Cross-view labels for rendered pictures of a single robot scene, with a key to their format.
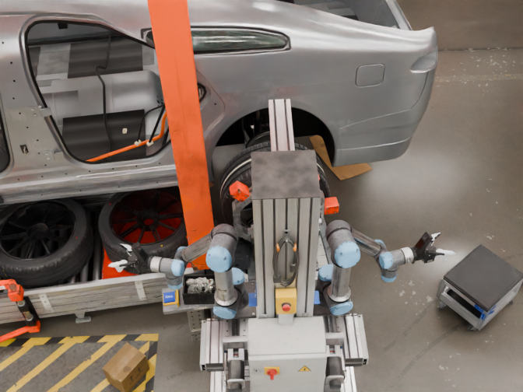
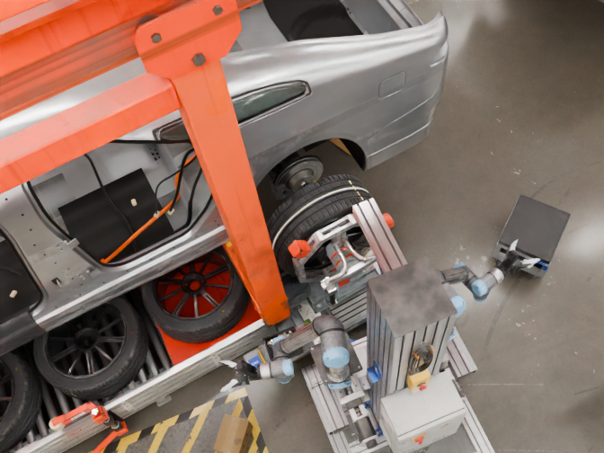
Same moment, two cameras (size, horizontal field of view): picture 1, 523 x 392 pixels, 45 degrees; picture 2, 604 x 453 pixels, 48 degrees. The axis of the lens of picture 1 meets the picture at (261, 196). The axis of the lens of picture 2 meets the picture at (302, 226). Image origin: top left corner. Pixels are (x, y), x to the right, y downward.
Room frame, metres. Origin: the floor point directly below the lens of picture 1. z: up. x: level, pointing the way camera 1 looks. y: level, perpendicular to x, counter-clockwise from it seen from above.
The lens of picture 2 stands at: (0.86, 0.45, 4.39)
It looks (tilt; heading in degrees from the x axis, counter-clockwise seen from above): 62 degrees down; 348
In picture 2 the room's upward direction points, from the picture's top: 10 degrees counter-clockwise
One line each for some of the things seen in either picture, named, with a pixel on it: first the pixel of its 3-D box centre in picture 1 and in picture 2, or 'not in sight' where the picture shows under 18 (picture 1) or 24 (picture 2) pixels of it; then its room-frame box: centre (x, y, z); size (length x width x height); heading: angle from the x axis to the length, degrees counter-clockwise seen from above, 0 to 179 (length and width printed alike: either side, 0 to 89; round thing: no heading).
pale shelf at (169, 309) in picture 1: (198, 296); (281, 350); (2.20, 0.41, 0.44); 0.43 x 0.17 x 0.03; 97
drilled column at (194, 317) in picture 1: (196, 317); not in sight; (2.19, 0.44, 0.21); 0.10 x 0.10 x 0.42; 7
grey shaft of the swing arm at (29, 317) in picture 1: (24, 307); (109, 420); (2.25, 1.52, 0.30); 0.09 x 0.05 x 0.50; 97
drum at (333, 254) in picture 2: not in sight; (343, 258); (2.42, -0.11, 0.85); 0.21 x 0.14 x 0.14; 7
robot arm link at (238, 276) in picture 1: (233, 282); not in sight; (1.91, 0.16, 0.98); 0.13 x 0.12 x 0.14; 166
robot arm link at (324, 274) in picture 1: (329, 278); not in sight; (1.91, -0.34, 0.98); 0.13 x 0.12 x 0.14; 15
